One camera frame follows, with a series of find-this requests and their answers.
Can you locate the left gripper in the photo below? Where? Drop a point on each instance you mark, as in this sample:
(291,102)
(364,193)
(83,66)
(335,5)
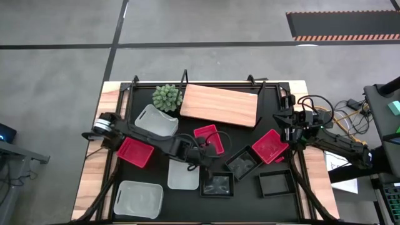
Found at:
(201,154)

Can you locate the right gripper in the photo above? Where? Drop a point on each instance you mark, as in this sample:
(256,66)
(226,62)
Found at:
(295,131)

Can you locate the black slotted plastic basket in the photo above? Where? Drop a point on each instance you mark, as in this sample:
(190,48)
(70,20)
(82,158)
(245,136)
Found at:
(276,183)
(217,185)
(243,163)

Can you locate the white plastic basket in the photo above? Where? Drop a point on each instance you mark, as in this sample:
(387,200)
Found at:
(155,121)
(182,178)

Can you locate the red slotted plastic basket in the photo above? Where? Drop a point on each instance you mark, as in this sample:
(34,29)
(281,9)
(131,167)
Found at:
(135,152)
(268,147)
(203,132)

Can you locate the clear container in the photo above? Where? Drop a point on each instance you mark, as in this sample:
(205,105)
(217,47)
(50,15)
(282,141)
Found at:
(137,200)

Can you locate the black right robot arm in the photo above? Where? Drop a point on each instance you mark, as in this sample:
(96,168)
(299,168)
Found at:
(340,145)

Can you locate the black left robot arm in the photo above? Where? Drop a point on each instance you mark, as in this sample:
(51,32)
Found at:
(143,137)

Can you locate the small red clip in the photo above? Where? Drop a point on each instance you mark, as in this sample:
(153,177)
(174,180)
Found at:
(279,159)

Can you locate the black table mat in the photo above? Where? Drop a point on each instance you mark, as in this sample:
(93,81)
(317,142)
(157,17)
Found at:
(181,206)

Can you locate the wooden cutting board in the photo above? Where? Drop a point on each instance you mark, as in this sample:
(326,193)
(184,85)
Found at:
(218,104)

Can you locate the black power adapter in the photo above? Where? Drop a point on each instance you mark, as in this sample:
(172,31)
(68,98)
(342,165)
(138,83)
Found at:
(354,103)

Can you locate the green artificial potted plant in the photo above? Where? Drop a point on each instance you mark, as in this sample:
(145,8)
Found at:
(166,97)

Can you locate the black stand base bar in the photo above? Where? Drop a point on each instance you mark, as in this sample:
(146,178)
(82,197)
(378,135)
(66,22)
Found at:
(359,172)

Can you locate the white paper sheet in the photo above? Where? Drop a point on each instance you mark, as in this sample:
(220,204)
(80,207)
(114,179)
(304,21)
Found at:
(347,187)

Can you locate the grey cart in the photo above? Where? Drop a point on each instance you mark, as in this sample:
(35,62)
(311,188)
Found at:
(379,118)

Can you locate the teal block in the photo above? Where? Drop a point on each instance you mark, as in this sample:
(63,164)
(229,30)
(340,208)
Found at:
(394,107)

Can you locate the hazard striped black floor mat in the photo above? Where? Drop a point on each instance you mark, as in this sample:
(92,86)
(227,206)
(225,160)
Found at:
(343,23)

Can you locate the backlit keyboard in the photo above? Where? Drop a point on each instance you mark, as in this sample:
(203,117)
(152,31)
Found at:
(390,197)

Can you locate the grey desk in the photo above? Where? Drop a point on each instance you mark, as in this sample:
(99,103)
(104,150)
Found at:
(15,150)

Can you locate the black device with blue light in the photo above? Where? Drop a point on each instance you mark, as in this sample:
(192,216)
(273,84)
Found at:
(6,132)

